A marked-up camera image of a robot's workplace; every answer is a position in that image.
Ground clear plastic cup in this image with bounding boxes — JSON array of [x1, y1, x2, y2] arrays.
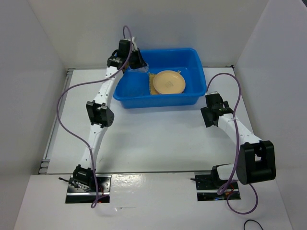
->
[[137, 64, 149, 73]]

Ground bamboo woven mat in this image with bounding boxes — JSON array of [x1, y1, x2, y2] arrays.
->
[[147, 70, 182, 95]]

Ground orange plastic plate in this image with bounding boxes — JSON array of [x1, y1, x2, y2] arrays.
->
[[153, 70, 187, 95]]

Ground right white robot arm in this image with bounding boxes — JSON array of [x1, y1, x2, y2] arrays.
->
[[201, 93, 276, 188]]

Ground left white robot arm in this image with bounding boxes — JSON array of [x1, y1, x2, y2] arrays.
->
[[73, 37, 147, 192]]

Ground blue plastic bin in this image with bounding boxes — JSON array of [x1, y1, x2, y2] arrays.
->
[[113, 48, 207, 109]]

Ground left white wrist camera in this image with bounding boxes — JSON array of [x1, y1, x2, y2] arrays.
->
[[130, 36, 138, 51]]

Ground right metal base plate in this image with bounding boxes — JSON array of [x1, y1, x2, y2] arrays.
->
[[190, 171, 241, 201]]

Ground metal base plate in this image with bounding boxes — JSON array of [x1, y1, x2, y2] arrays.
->
[[190, 171, 241, 201], [65, 175, 111, 204]]

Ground black cable on floor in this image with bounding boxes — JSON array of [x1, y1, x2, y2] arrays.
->
[[243, 219, 264, 230]]

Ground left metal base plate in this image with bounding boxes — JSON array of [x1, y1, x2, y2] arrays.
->
[[65, 175, 111, 204]]

